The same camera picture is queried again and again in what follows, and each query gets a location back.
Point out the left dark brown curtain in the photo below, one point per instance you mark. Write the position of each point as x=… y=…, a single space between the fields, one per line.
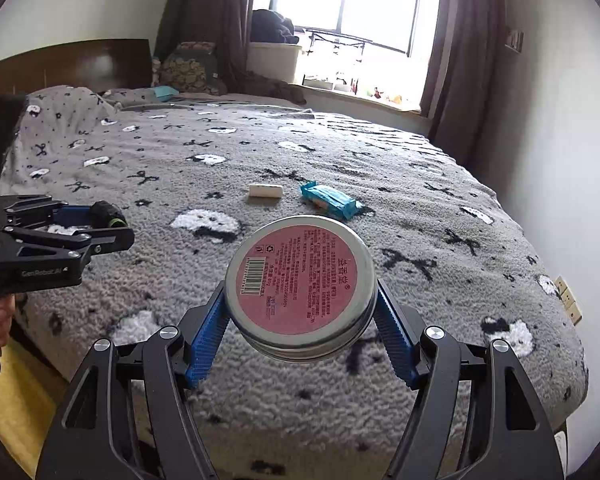
x=227 y=24

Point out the small dark round jar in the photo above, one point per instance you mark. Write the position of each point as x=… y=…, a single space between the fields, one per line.
x=104 y=215

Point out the yellow fluffy rug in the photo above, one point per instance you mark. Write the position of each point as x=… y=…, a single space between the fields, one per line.
x=30 y=393

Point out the round silver tin pink label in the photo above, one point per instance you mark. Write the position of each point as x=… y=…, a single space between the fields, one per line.
x=302 y=288

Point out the metal drying rack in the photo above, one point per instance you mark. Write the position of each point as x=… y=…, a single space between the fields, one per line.
x=317 y=40

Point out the white storage box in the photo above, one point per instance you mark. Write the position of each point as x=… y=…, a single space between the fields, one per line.
x=274 y=61

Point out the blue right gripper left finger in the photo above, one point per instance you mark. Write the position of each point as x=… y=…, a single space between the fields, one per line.
x=203 y=331

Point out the right dark brown curtain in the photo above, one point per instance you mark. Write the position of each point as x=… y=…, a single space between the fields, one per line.
x=468 y=37

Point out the wall power socket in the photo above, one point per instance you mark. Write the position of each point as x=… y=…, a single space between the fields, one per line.
x=568 y=300

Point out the dark wooden headboard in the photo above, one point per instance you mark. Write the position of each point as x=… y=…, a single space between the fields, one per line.
x=99 y=65

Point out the wall light switch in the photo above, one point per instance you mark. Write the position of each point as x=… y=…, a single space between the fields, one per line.
x=514 y=40

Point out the dark clothes pile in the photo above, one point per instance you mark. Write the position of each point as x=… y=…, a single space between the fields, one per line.
x=271 y=27

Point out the light blue snack wrapper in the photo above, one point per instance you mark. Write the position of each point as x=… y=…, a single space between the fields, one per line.
x=335 y=202

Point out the teal small pillow item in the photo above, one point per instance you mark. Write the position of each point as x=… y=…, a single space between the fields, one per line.
x=164 y=93

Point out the dark brown curtain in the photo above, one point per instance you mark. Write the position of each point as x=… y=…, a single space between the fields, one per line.
x=227 y=24
x=468 y=37

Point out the grey patterned fleece blanket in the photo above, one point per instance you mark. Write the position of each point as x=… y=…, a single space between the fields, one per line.
x=196 y=177

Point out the small white stick tube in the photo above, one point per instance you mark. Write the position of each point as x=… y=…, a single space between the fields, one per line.
x=265 y=191

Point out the brown patterned cushion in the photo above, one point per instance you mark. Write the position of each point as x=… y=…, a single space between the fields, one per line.
x=192 y=68

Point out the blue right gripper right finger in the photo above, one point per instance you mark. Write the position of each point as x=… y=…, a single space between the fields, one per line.
x=400 y=348

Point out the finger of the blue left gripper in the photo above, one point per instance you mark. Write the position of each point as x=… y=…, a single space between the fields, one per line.
x=72 y=215

